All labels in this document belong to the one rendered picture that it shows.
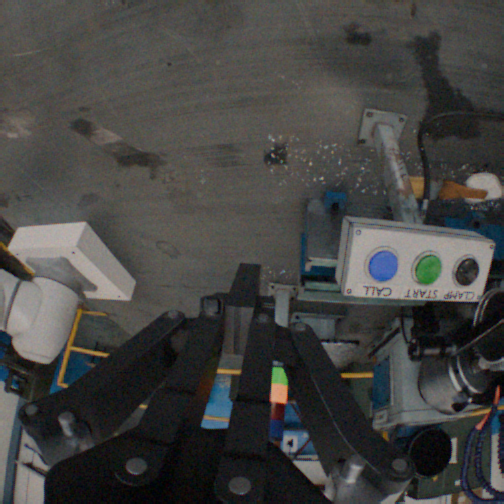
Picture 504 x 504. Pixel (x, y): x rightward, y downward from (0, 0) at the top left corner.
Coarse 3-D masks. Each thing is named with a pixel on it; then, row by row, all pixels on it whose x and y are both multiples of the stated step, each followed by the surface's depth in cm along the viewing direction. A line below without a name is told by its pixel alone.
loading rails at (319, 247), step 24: (336, 192) 58; (312, 216) 58; (336, 216) 58; (360, 216) 58; (384, 216) 58; (432, 216) 58; (480, 216) 55; (312, 240) 55; (336, 240) 55; (312, 264) 57; (336, 264) 57; (312, 288) 65; (336, 288) 64
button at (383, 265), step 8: (376, 256) 28; (384, 256) 28; (392, 256) 28; (368, 264) 29; (376, 264) 28; (384, 264) 28; (392, 264) 28; (376, 272) 29; (384, 272) 29; (392, 272) 29; (384, 280) 29
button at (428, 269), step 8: (424, 256) 28; (432, 256) 28; (416, 264) 29; (424, 264) 28; (432, 264) 28; (440, 264) 28; (416, 272) 29; (424, 272) 28; (432, 272) 28; (440, 272) 28; (424, 280) 28; (432, 280) 28
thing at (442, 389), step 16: (464, 320) 71; (448, 336) 71; (448, 352) 66; (464, 352) 65; (432, 368) 72; (448, 368) 64; (464, 368) 63; (480, 368) 60; (432, 384) 71; (448, 384) 64; (464, 384) 61; (480, 384) 60; (496, 384) 59; (432, 400) 71; (448, 400) 65; (464, 400) 60; (480, 400) 58
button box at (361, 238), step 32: (352, 224) 29; (384, 224) 30; (416, 224) 32; (352, 256) 29; (416, 256) 29; (448, 256) 28; (480, 256) 28; (352, 288) 30; (384, 288) 30; (416, 288) 29; (448, 288) 29; (480, 288) 29
